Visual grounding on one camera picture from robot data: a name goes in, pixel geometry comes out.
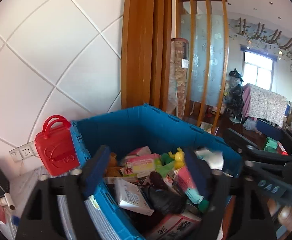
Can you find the person's right hand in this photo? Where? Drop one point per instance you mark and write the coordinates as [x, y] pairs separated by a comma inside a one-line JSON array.
[[282, 213]]

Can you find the white paper roll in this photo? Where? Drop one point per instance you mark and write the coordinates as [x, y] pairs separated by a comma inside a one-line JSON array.
[[9, 201]]

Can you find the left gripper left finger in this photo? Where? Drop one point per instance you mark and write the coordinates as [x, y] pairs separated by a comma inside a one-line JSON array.
[[57, 207]]

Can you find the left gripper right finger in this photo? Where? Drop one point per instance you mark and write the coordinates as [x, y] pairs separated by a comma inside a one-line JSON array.
[[236, 205]]

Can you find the blue feather duster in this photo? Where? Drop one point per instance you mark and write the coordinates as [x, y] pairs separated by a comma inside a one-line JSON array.
[[15, 220]]

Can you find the rolled patterned carpet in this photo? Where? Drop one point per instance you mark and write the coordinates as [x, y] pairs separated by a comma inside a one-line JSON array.
[[178, 74]]

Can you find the blue plastic crate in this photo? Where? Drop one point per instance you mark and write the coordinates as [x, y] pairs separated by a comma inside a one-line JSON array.
[[128, 129]]

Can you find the wooden slat partition screen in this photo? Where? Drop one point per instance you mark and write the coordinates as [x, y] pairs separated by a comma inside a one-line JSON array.
[[204, 23]]

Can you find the pink green wipes pack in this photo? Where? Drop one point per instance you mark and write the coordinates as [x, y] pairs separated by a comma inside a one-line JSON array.
[[141, 166]]

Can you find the wall socket panel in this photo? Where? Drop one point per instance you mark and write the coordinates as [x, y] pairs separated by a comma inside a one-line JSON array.
[[23, 152]]

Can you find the yellow duck snowball clamp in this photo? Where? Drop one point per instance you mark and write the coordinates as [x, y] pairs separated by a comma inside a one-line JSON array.
[[179, 158]]

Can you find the floral cloth on rack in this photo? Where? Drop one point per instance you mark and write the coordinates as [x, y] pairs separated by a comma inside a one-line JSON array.
[[260, 103]]

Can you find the red toy suitcase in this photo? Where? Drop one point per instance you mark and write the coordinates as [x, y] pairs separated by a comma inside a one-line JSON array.
[[55, 146]]

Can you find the green white medicine box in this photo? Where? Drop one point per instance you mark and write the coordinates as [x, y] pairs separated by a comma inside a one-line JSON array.
[[213, 159]]

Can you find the colourful tissue packet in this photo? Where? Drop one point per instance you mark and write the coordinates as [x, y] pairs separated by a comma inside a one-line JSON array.
[[185, 182]]

